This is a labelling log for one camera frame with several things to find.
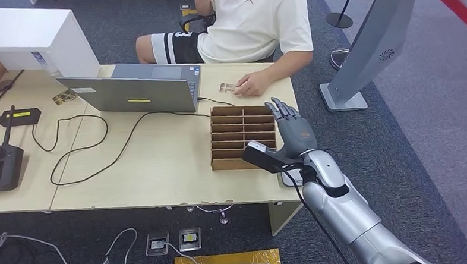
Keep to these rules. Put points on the person's left hand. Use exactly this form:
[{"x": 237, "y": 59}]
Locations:
[{"x": 255, "y": 84}]

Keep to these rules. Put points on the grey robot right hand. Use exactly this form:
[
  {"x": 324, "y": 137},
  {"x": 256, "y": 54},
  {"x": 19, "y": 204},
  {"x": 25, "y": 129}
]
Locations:
[{"x": 296, "y": 134}]

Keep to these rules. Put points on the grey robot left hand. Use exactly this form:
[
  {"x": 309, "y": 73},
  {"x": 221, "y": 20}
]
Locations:
[{"x": 104, "y": 263}]

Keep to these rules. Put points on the ID card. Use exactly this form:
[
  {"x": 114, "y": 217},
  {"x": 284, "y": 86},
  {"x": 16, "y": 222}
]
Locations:
[{"x": 226, "y": 88}]

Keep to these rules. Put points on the person's left forearm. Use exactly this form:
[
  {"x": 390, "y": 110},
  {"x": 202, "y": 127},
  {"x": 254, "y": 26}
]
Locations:
[{"x": 289, "y": 66}]

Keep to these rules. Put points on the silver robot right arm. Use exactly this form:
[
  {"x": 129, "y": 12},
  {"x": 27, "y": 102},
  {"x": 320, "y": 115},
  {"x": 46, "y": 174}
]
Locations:
[{"x": 348, "y": 215}]

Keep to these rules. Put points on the person's right forearm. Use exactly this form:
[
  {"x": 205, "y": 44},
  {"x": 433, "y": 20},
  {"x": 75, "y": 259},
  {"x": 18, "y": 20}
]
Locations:
[{"x": 204, "y": 7}]

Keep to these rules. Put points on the grey card reader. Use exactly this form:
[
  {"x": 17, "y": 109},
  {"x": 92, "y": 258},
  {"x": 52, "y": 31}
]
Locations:
[{"x": 290, "y": 182}]

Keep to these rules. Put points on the person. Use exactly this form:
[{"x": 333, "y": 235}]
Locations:
[{"x": 249, "y": 29}]

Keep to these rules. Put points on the cardboard card organiser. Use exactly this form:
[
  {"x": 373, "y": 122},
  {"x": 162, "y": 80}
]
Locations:
[{"x": 228, "y": 162}]

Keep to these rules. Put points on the yellow floor tape strip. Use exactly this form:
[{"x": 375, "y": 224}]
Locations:
[{"x": 188, "y": 13}]

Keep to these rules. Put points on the black office chair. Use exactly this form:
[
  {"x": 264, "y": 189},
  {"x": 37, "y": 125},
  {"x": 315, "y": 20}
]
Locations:
[{"x": 193, "y": 21}]

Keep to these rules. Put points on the floor socket with white plug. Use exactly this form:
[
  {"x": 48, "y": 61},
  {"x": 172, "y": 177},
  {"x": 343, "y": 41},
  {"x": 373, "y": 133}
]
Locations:
[{"x": 157, "y": 245}]

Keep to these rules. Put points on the beige desk leg panel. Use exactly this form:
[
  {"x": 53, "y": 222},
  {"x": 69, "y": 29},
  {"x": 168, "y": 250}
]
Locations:
[{"x": 281, "y": 218}]

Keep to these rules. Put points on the round stanchion base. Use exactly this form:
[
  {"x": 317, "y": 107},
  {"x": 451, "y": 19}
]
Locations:
[{"x": 338, "y": 58}]

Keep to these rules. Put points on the floor socket with yellow label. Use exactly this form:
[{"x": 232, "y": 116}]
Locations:
[{"x": 190, "y": 238}]

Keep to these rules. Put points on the grey kiosk stand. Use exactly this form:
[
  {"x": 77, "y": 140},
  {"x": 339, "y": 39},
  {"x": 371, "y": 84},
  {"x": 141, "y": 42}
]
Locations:
[{"x": 373, "y": 46}]

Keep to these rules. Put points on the grey laptop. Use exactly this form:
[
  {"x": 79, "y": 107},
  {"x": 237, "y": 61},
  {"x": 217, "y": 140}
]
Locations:
[{"x": 138, "y": 94}]

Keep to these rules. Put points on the black adapter with yellow label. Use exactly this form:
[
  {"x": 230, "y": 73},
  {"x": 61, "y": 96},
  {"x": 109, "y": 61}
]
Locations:
[{"x": 21, "y": 115}]

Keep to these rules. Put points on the small camouflage patterned item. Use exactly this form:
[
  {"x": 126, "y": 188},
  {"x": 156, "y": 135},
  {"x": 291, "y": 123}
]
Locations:
[{"x": 65, "y": 97}]

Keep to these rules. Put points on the white cabinet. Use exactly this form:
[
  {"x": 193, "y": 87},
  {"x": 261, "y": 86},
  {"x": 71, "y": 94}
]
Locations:
[{"x": 27, "y": 29}]

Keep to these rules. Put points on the black tripod stand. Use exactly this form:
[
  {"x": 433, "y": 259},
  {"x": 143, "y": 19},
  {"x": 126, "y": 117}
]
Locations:
[{"x": 4, "y": 88}]

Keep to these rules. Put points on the black stanchion post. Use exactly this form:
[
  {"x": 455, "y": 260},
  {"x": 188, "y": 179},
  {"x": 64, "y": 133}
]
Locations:
[{"x": 339, "y": 20}]

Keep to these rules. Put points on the yellow floor tape frame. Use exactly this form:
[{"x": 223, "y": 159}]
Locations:
[{"x": 232, "y": 259}]

